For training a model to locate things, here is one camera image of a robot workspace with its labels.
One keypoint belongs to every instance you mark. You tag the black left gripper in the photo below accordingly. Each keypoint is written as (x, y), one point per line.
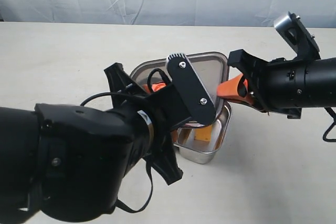
(151, 117)

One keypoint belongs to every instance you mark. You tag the dark transparent box lid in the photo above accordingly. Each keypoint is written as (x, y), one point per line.
(211, 68)

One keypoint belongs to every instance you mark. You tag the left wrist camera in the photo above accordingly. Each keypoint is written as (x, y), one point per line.
(191, 89)

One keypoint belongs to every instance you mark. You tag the yellow toy cheese wedge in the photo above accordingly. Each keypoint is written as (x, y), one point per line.
(203, 134)

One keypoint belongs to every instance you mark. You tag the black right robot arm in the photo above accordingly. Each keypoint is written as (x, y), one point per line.
(280, 86)

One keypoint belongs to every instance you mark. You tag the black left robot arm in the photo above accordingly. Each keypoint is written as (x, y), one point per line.
(68, 161)

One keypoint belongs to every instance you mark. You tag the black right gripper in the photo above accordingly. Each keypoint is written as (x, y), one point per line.
(248, 88)

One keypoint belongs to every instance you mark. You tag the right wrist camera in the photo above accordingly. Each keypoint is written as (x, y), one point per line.
(290, 27)

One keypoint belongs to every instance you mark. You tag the red toy sausage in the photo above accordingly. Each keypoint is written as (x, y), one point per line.
(192, 125)

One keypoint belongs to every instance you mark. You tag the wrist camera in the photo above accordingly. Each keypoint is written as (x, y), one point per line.
(290, 27)
(191, 89)

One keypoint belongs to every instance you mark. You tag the stainless steel lunch box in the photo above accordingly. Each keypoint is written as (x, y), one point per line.
(200, 144)

